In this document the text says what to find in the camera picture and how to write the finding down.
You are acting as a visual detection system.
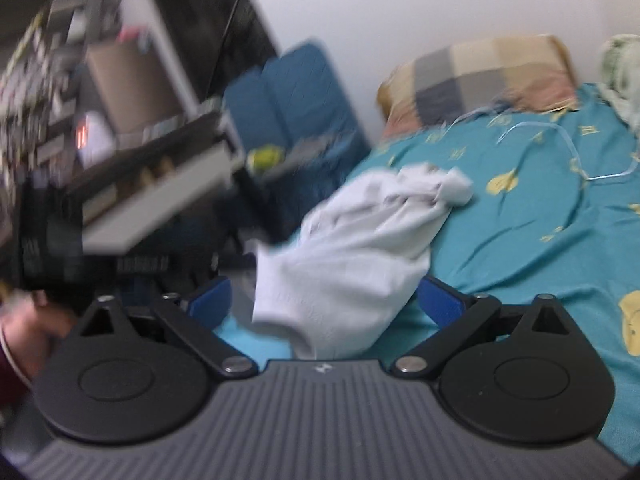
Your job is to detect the white garment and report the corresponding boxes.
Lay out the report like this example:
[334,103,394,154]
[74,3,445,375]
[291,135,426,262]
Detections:
[252,162,473,360]

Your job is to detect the person left hand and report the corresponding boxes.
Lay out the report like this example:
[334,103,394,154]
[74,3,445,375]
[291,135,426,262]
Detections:
[1,290,77,388]

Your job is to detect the teal patterned bed sheet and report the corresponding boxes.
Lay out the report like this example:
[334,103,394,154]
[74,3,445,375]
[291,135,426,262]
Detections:
[218,86,639,462]

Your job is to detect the yellow green plush toy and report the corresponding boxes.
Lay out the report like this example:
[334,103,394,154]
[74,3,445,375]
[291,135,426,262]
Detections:
[246,144,286,172]

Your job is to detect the white desk shelf unit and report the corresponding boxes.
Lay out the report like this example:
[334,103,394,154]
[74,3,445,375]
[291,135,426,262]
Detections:
[1,0,274,255]

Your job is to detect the blue covered chair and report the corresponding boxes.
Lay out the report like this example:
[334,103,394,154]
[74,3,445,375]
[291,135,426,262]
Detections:
[224,42,370,242]

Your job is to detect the plaid pillow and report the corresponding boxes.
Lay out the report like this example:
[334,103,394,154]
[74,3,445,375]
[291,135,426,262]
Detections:
[376,35,579,139]

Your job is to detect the white charging cable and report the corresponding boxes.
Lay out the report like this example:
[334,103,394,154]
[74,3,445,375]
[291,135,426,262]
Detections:
[439,104,640,182]

